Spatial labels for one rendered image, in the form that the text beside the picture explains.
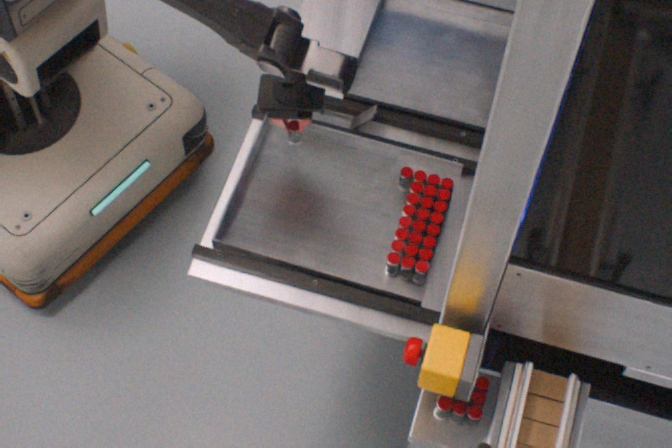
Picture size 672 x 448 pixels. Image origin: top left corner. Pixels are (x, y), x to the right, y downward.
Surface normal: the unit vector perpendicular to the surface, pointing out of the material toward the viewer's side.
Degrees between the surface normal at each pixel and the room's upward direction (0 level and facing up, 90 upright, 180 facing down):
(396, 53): 0
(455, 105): 0
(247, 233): 0
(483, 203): 90
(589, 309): 90
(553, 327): 90
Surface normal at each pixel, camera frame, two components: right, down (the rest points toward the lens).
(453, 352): 0.02, -0.52
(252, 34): 0.58, 0.11
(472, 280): -0.29, 0.81
